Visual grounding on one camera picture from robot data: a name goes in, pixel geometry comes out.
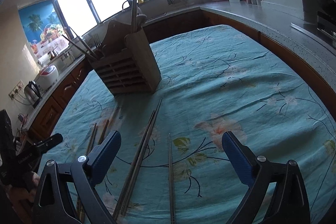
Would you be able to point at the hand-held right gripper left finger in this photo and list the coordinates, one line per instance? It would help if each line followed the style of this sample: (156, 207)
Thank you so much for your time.
(105, 155)

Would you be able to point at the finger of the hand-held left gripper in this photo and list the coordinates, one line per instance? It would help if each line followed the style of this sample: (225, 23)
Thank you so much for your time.
(48, 142)
(6, 127)

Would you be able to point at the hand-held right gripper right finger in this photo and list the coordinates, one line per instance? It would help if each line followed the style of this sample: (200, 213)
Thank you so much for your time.
(235, 153)

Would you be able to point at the wooden utensil holder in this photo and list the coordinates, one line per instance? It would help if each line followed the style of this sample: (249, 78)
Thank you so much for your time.
(126, 71)

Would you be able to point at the metal fork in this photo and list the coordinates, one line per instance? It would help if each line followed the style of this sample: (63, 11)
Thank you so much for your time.
(97, 43)

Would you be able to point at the metal spoon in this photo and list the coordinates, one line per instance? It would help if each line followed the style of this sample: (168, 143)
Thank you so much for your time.
(141, 19)

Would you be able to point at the person's left hand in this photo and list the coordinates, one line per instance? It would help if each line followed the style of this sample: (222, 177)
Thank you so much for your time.
(30, 182)

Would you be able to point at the steel electric kettle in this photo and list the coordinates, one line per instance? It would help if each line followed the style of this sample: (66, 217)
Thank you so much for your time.
(32, 94)

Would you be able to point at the pink white rice cooker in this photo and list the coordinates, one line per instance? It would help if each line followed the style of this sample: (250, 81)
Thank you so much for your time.
(47, 77)

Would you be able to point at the teal floral tablecloth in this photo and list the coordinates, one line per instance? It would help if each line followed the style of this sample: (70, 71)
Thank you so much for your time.
(223, 69)

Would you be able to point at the small glass countertop appliance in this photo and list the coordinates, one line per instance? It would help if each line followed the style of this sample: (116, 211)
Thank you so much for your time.
(67, 60)

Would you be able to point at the tropical beach poster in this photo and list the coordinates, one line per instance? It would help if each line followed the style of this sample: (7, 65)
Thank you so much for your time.
(34, 22)

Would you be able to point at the grey kitchen countertop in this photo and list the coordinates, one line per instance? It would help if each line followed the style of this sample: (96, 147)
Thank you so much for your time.
(262, 16)

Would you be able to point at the curved sink faucet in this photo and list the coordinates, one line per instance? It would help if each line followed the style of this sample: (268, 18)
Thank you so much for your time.
(122, 6)

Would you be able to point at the gas stove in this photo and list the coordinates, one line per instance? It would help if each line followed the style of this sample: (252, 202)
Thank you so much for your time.
(325, 27)

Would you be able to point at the wall socket strip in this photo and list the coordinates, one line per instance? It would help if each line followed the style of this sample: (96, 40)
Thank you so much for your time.
(15, 90)

